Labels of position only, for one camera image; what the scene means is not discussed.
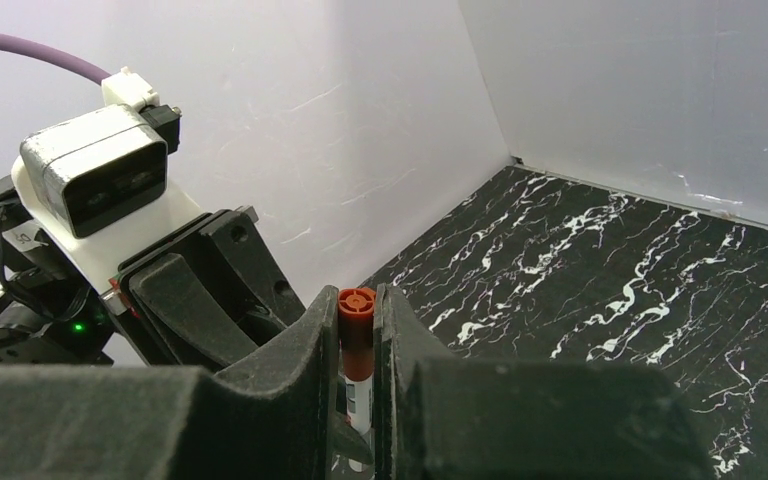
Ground red pen cap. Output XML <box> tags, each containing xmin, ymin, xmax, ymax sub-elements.
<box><xmin>337</xmin><ymin>288</ymin><xmax>376</xmax><ymax>382</ymax></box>

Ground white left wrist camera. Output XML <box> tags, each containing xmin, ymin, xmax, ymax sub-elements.
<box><xmin>11</xmin><ymin>104</ymin><xmax>205</xmax><ymax>294</ymax></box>

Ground white marker red end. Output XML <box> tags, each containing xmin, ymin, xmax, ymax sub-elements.
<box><xmin>344</xmin><ymin>375</ymin><xmax>374</xmax><ymax>447</ymax></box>

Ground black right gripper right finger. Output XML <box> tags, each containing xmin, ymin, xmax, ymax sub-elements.
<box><xmin>373</xmin><ymin>284</ymin><xmax>714</xmax><ymax>479</ymax></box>

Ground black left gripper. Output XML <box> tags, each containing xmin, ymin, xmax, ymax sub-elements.
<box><xmin>0</xmin><ymin>178</ymin><xmax>305</xmax><ymax>368</ymax></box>

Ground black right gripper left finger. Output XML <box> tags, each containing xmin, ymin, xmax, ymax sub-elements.
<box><xmin>0</xmin><ymin>286</ymin><xmax>337</xmax><ymax>479</ymax></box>

